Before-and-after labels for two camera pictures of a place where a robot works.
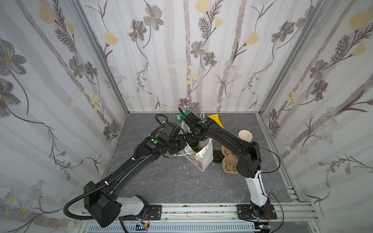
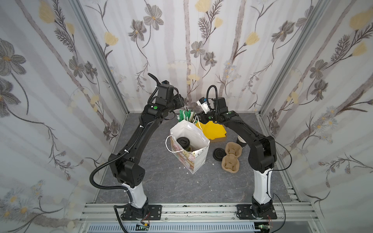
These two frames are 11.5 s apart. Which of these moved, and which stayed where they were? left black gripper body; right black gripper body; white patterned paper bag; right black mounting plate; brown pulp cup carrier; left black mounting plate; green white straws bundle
Moved: right black gripper body; white patterned paper bag; left black gripper body
Stayed: green white straws bundle; right black mounting plate; brown pulp cup carrier; left black mounting plate
